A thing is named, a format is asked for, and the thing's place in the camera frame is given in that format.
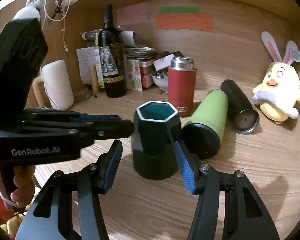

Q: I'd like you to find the orange sticky paper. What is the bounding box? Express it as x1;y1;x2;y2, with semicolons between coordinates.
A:
155;13;215;33

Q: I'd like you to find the dark green hexagonal cup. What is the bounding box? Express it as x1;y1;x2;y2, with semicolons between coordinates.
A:
131;101;181;180

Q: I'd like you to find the black tumbler lying down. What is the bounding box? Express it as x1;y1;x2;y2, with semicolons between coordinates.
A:
221;79;260;134

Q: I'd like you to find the yellow chick bunny plush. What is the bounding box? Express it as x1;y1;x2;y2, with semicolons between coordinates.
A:
252;31;300;124

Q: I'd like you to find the dark wine bottle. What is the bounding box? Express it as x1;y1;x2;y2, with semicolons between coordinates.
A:
97;5;127;98

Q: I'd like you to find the green tumbler lying down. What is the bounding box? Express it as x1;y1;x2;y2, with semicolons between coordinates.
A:
181;89;228;160

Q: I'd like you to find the fruit pattern card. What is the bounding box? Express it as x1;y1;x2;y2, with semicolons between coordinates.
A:
126;59;142;92

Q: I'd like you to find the person's hand holding gripper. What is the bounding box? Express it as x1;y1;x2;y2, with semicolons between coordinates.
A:
10;166;36;208

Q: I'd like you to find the white bowl with nuts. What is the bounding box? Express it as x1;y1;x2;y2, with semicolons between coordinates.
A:
151;72;168;94

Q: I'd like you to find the stack of books and papers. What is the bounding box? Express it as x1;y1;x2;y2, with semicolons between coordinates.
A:
81;26;158;90

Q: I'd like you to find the pink sticky paper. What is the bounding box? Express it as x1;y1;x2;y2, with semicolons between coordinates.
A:
116;2;149;25

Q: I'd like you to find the white fluffy hanging ornament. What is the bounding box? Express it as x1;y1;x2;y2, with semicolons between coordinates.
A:
13;0;46;23

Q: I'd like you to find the white mug wooden handle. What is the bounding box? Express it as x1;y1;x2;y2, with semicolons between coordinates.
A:
32;60;74;110

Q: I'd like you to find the white paper note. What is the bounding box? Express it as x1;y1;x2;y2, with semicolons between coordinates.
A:
76;46;98;85

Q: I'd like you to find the white cardboard box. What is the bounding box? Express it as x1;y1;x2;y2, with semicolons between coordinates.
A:
153;51;183;71

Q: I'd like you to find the green sticky paper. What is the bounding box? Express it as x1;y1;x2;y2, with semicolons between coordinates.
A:
158;6;200;14

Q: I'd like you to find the red thermos steel top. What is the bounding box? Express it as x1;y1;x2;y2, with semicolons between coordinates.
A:
168;56;197;117

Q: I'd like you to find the wooden cylinder stick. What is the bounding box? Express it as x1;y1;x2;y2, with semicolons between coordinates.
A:
89;66;99;97

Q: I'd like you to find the black lace strap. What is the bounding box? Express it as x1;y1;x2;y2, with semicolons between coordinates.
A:
50;0;65;20

